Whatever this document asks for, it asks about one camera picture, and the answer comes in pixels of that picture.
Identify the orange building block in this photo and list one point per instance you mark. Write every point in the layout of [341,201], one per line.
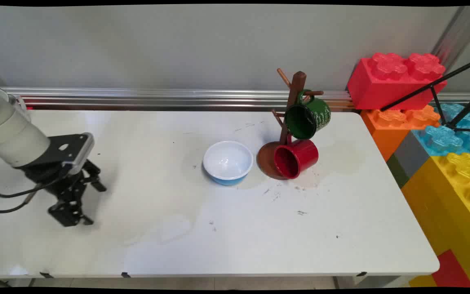
[386,136]

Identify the black tripod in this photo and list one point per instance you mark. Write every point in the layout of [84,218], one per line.
[468,107]

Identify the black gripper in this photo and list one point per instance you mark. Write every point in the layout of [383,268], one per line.
[59,177]

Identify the green enamel mug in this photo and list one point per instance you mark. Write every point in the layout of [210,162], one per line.
[318,114]

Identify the aluminium rail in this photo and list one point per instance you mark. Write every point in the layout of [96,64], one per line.
[137,98]

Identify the aluminium post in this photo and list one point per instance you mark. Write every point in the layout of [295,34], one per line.
[459,32]

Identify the grey building block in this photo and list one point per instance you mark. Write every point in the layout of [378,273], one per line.
[412,157]

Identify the small yellow building block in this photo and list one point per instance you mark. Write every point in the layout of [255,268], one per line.
[422,281]

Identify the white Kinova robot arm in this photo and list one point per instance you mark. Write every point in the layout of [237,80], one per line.
[14,134]

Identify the light blue building block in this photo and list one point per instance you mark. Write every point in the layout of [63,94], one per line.
[443,141]

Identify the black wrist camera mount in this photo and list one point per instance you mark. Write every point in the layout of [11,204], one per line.
[53,155]

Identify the red building block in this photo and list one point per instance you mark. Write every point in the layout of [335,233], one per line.
[451,269]

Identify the brown wooden mug tree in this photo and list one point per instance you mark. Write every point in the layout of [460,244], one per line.
[296,87]

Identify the big red two-stud block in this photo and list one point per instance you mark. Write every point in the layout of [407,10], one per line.
[373,90]

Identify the dark green building block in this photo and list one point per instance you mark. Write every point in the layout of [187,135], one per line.
[398,171]

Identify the red enamel mug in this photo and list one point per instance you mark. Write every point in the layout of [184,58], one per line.
[304,155]

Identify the white bowl with blue outside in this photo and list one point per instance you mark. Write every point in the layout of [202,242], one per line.
[227,161]

